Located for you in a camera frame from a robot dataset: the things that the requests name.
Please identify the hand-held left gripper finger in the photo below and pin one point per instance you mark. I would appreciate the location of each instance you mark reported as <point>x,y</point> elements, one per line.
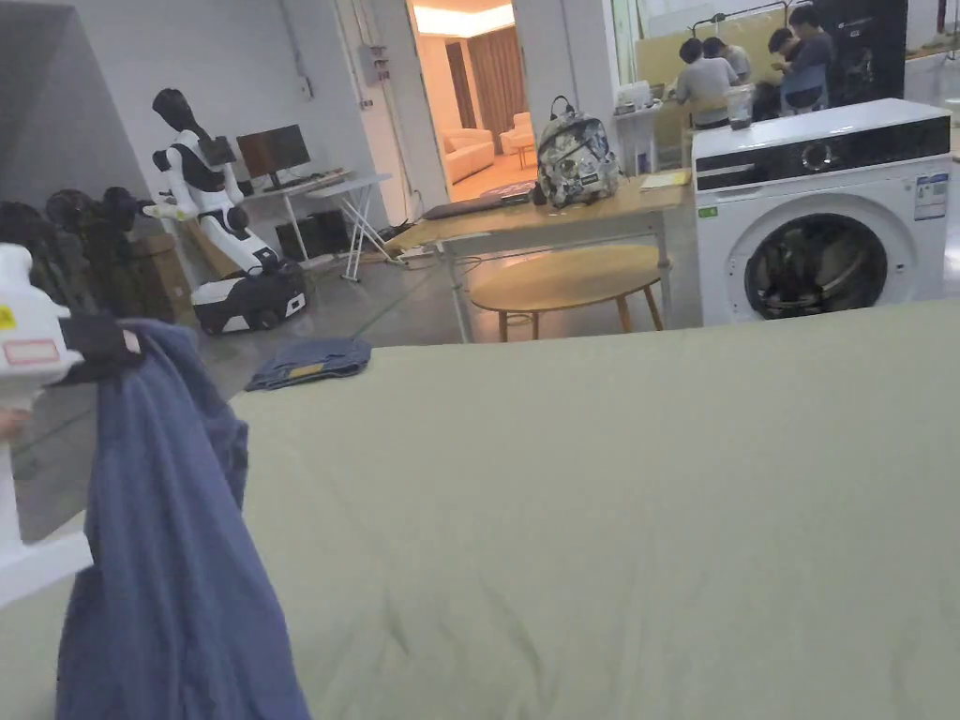
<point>129,354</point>

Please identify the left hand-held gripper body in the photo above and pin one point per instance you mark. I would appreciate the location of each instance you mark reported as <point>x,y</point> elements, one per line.
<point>26,330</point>

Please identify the dark blue shirt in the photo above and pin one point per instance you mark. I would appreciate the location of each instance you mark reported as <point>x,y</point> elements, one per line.
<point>172,562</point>

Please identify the person's left hand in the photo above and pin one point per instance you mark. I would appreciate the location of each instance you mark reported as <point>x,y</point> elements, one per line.
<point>10,423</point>

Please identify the brown cardboard carton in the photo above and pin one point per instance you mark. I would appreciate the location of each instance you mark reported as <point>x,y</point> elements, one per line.
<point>165,277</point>

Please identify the white and black humanoid robot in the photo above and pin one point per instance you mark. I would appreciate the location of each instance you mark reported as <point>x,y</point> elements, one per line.
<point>206,195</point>

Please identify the folded blue jeans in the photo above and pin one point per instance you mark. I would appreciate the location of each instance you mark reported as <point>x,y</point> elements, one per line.
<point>315,364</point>

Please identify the white folding desk with monitor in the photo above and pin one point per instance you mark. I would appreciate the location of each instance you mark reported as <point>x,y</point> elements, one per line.
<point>330,187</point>

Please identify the cream sofa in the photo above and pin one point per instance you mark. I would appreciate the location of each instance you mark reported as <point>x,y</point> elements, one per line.
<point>465,150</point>

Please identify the cream armchair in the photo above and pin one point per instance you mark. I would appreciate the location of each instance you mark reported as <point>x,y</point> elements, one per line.
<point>516,133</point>

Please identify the bed with pale green sheet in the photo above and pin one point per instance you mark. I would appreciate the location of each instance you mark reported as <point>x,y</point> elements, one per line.
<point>600,525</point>

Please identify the group of people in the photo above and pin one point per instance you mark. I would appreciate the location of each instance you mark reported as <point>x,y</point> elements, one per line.
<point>712,75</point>

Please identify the white washing machine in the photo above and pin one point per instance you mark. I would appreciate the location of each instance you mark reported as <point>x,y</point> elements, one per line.
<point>817,247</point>

